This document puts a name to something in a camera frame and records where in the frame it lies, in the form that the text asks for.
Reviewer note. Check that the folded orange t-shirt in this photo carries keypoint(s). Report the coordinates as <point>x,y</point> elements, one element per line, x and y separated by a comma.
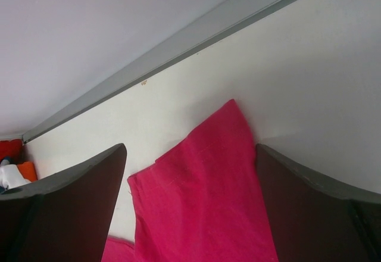
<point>28,171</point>

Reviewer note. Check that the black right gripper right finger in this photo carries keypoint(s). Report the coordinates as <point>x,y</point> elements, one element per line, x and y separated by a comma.
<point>314,217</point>

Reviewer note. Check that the crimson pink t-shirt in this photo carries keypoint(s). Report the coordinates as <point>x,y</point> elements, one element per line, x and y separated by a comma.
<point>201,200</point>

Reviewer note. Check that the folded red t-shirt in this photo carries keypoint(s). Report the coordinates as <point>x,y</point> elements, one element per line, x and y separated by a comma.
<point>11,150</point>

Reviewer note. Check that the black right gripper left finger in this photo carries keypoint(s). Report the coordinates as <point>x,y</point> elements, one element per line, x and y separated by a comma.
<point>65,216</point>

